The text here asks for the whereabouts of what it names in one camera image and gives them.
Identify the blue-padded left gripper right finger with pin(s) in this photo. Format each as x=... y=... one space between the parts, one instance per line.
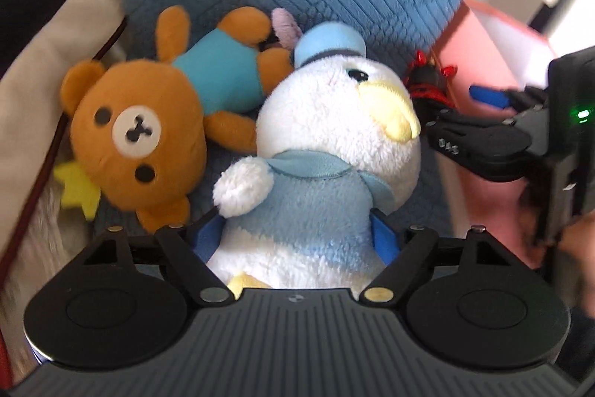
x=407 y=258

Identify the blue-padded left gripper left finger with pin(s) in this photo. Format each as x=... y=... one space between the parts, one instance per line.
x=187 y=272

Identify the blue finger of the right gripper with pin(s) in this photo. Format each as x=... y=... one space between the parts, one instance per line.
x=498 y=99

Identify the red black monster toy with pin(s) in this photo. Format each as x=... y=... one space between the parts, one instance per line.
x=427 y=80

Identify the brown bear plush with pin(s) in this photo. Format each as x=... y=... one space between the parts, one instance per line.
x=140 y=129

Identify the white blue duck plush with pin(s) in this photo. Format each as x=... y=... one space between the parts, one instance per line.
x=336 y=139

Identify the person hand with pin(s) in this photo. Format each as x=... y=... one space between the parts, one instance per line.
x=577 y=243

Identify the pink cardboard box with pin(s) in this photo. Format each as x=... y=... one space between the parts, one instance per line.
x=493 y=52

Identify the pink striped fabric piece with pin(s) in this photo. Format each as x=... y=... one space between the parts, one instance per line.
x=285 y=28

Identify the striped plush blanket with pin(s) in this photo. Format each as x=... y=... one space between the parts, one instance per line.
x=40 y=41

